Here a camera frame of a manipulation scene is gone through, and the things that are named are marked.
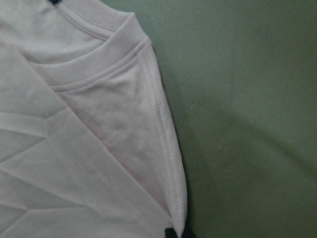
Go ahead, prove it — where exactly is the pink Snoopy t-shirt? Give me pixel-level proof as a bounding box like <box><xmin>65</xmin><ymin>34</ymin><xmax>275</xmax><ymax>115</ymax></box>
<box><xmin>0</xmin><ymin>0</ymin><xmax>187</xmax><ymax>238</ymax></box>

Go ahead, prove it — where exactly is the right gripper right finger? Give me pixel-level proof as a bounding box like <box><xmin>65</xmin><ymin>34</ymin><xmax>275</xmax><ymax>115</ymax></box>
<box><xmin>182</xmin><ymin>224</ymin><xmax>196</xmax><ymax>238</ymax></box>

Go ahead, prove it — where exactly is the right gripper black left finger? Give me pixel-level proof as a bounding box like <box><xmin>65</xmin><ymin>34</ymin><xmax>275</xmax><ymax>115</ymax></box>
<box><xmin>164</xmin><ymin>228</ymin><xmax>178</xmax><ymax>238</ymax></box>

